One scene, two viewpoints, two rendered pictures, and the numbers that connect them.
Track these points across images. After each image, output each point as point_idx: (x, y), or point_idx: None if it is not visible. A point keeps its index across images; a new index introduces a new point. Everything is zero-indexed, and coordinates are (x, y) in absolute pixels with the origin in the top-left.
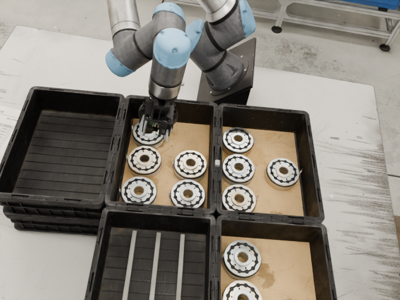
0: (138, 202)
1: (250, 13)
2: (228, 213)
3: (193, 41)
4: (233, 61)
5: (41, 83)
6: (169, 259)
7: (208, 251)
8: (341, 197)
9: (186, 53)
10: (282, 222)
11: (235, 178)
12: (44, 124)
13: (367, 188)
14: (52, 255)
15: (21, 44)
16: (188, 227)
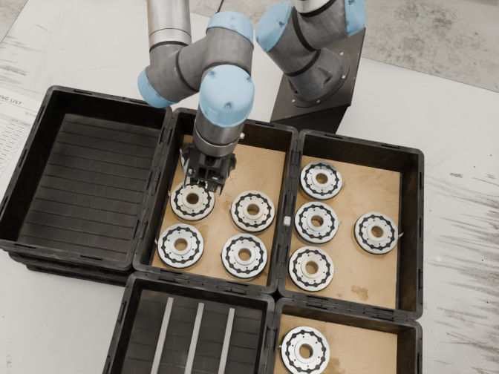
0: (178, 260)
1: (360, 2)
2: (292, 295)
3: (273, 35)
4: (328, 64)
5: (71, 64)
6: (212, 340)
7: (261, 342)
8: (451, 262)
9: (245, 108)
10: (364, 316)
11: (310, 237)
12: (67, 133)
13: (489, 252)
14: (70, 306)
15: (49, 4)
16: (240, 303)
